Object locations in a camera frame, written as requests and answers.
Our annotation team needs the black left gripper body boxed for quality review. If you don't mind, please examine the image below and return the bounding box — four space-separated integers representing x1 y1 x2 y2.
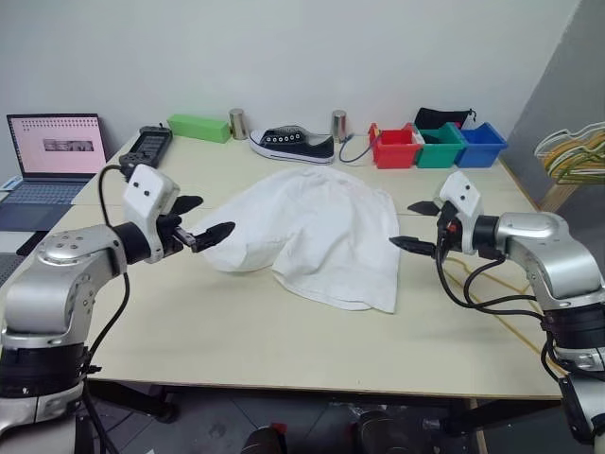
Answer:
158 212 196 259

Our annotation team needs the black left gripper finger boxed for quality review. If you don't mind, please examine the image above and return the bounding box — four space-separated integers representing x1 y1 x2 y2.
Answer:
190 220 236 254
174 194 205 215

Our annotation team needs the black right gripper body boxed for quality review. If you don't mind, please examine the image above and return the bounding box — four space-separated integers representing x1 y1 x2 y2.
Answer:
433 201 462 259

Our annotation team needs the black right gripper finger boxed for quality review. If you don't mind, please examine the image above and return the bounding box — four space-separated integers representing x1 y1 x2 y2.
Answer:
388 235 437 259
407 201 443 217

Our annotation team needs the white cloth garment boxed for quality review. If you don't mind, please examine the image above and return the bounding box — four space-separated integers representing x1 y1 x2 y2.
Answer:
191 166 402 315

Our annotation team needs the green plastic bin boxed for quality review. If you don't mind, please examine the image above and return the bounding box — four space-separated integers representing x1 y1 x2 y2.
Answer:
414 122 467 169

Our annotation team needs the red plastic bin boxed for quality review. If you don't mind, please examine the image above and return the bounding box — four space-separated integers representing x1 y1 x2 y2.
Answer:
368 122 424 170

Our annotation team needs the black handheld controller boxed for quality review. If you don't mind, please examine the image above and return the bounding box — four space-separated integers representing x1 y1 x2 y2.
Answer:
117 124 173 173

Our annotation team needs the green rectangular box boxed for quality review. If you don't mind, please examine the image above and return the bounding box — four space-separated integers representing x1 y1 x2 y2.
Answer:
167 113 232 145

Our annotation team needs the blue plastic bin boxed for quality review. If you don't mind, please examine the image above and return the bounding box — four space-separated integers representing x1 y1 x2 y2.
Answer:
456 121 509 168

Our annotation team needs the silver metal cylinder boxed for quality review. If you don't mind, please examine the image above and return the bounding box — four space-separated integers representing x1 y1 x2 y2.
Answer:
331 110 350 144
229 108 250 141

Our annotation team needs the wooden clothes rack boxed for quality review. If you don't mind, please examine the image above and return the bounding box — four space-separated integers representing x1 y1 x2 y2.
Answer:
538 178 583 213

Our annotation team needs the black and white sneaker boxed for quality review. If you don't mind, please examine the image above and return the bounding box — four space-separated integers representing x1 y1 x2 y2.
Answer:
249 125 337 166

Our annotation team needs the open laptop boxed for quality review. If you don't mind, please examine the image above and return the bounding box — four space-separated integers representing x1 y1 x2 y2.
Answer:
0 113 111 233

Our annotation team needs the dark grey rounded shape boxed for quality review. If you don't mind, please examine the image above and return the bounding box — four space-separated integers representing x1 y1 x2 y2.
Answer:
354 409 404 454

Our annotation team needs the wooden table leg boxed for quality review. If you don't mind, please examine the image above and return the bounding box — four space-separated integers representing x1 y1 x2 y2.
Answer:
465 399 490 454

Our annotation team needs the dark rounded shape with red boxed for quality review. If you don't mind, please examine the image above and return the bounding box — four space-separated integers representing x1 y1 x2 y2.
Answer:
243 422 290 454

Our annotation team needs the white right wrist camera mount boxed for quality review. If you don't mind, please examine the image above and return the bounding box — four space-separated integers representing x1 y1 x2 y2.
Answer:
439 171 486 256

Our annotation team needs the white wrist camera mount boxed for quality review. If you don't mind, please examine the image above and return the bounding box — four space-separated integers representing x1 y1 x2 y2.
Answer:
123 164 182 265
439 171 486 256

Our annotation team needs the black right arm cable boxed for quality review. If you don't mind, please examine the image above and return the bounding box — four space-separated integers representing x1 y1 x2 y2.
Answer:
434 226 552 323

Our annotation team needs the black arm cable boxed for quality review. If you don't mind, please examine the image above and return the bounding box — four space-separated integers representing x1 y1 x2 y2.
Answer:
434 226 552 323
79 164 136 454

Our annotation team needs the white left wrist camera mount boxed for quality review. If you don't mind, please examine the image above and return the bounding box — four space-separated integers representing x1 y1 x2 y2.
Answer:
123 164 182 265

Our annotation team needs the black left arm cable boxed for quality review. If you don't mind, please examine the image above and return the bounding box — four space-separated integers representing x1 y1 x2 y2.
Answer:
79 164 136 454

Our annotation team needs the black drawstring pouch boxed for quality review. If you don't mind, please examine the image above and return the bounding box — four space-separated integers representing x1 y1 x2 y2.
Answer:
414 107 477 132

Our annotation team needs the blue cable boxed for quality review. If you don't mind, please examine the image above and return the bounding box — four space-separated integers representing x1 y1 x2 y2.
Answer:
337 132 377 165

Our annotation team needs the bunch of wire hangers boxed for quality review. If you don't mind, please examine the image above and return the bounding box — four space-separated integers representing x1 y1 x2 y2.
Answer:
533 123 605 184

